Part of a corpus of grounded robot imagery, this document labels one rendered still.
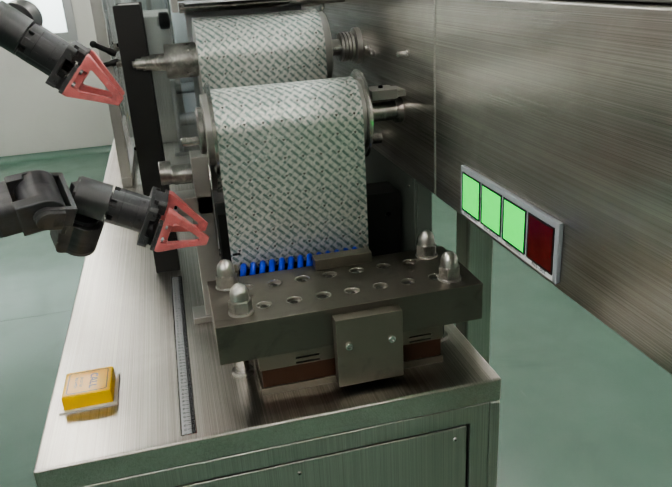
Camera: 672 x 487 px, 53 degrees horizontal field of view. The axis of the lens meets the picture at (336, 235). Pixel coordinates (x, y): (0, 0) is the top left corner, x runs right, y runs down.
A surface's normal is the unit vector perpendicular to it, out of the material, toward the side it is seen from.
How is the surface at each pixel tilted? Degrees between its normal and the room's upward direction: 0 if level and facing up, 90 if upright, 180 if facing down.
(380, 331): 90
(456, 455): 90
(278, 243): 90
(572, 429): 0
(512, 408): 0
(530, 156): 90
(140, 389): 0
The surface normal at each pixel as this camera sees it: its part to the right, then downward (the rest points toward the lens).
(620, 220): -0.97, 0.14
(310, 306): -0.06, -0.93
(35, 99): 0.25, 0.34
